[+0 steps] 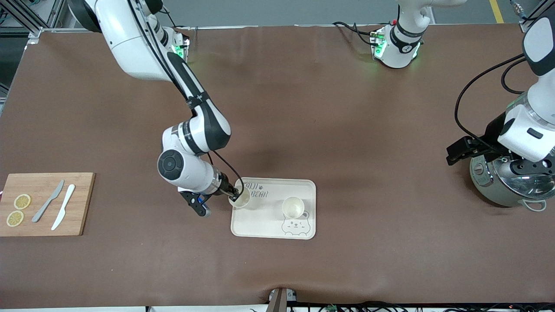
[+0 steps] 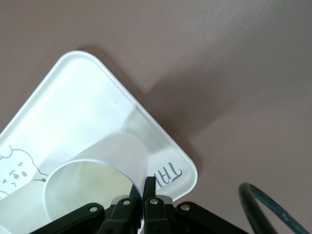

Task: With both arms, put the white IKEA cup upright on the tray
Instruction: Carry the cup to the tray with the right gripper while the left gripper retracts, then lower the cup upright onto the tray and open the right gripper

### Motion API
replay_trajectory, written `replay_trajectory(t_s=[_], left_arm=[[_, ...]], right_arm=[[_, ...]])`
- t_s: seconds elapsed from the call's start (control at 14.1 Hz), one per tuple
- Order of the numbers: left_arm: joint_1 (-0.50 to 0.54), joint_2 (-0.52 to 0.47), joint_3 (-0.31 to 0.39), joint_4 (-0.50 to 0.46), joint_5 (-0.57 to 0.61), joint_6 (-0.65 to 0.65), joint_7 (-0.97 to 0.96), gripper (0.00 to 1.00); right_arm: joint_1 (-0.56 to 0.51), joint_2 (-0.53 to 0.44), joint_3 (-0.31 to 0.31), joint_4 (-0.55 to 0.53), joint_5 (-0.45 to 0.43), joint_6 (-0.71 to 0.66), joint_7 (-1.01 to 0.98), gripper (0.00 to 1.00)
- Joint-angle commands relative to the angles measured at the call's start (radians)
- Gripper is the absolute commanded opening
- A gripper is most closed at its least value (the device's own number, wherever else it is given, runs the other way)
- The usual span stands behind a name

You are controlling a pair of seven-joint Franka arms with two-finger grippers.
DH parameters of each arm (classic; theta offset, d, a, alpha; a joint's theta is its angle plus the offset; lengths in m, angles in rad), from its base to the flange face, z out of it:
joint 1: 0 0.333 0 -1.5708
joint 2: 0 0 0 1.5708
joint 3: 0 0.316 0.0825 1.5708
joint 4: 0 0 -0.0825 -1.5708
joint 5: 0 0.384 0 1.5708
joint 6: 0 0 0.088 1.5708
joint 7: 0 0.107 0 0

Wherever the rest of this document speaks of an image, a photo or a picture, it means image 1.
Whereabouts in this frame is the white IKEA cup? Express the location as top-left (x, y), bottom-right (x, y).
top-left (229, 185), bottom-right (252, 210)
top-left (282, 196), bottom-right (305, 219)

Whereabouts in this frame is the cream bear print tray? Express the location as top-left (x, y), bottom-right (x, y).
top-left (231, 177), bottom-right (317, 240)

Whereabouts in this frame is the grey electric cooker pot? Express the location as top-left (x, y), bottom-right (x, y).
top-left (470, 154), bottom-right (555, 212)

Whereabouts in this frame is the glass lid with copper knob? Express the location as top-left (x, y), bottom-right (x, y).
top-left (494, 162), bottom-right (555, 201)

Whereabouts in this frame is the brown table cover mat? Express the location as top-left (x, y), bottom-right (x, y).
top-left (0, 24), bottom-right (555, 309)

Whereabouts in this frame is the bamboo cutting board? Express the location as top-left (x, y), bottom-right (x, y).
top-left (0, 172), bottom-right (96, 237)

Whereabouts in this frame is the white plastic knife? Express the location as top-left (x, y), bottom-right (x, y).
top-left (51, 184), bottom-right (76, 231)

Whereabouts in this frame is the grey plastic knife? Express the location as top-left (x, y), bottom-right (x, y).
top-left (32, 180), bottom-right (65, 223)

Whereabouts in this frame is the metal bracket at table edge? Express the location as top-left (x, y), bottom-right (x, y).
top-left (268, 287), bottom-right (297, 312)

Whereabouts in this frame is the aluminium frame rail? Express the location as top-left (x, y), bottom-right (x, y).
top-left (0, 0), bottom-right (65, 44)
top-left (509, 0), bottom-right (555, 33)

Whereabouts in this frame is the black left arm base cable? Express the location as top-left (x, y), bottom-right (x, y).
top-left (333, 21), bottom-right (378, 46)

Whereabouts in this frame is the black arm base cable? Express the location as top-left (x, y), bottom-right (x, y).
top-left (333, 21), bottom-right (378, 46)
top-left (163, 9), bottom-right (183, 30)

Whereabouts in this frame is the black right arm base cable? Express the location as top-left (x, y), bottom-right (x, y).
top-left (163, 9), bottom-right (183, 30)

